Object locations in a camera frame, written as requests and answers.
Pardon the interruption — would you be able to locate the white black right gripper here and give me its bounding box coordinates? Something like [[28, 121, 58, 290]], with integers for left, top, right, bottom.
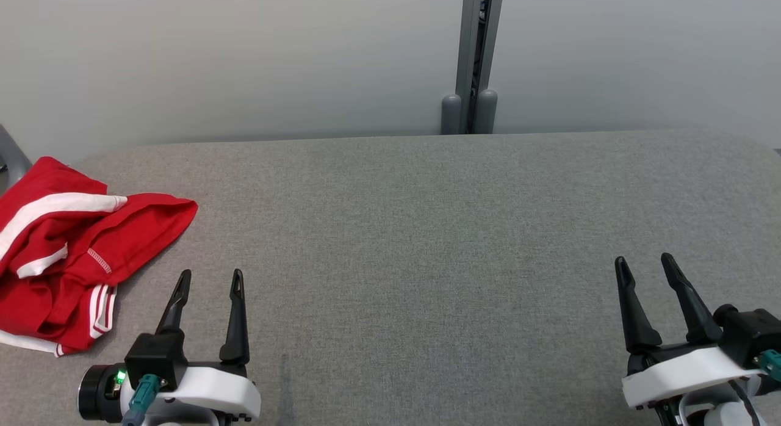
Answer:
[[615, 253, 763, 410]]

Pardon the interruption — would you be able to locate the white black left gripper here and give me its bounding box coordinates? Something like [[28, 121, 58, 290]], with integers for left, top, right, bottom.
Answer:
[[120, 269, 262, 424]]

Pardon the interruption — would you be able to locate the grey angled panel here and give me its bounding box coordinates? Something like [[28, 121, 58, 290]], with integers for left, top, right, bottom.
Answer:
[[0, 126, 32, 192]]

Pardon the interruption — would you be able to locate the teal plug left camera cable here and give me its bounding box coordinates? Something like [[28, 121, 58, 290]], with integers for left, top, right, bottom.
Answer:
[[122, 374, 161, 426]]

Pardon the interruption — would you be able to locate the teal plug camera cable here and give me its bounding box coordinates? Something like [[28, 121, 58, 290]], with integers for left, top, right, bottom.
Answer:
[[122, 374, 161, 426], [754, 350, 781, 383]]

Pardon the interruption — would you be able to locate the teal plug right camera cable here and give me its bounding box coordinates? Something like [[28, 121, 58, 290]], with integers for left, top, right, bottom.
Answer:
[[754, 350, 781, 383]]

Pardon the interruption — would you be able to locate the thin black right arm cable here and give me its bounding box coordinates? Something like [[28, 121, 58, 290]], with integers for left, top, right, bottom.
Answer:
[[728, 379, 763, 426]]

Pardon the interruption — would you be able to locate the grey aluminium wall post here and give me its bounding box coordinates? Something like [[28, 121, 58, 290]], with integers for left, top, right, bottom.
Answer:
[[441, 0, 506, 135]]

